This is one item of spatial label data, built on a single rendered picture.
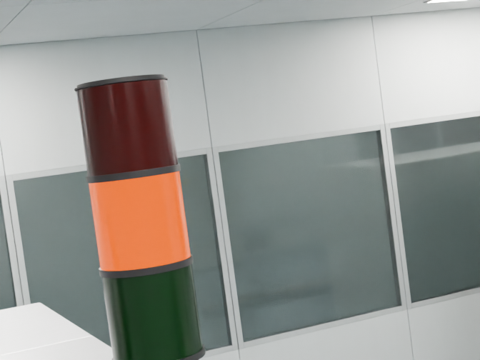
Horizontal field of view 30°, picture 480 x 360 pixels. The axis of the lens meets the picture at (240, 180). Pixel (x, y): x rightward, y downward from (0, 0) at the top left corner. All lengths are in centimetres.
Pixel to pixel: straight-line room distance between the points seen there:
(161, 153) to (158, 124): 1
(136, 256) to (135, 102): 8
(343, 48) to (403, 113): 60
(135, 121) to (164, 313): 10
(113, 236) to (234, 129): 495
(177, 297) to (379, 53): 549
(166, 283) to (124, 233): 3
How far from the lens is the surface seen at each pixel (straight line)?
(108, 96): 46
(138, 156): 46
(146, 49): 526
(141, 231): 46
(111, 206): 47
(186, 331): 48
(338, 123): 573
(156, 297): 47
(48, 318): 125
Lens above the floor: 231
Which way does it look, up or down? 3 degrees down
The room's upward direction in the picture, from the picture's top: 7 degrees counter-clockwise
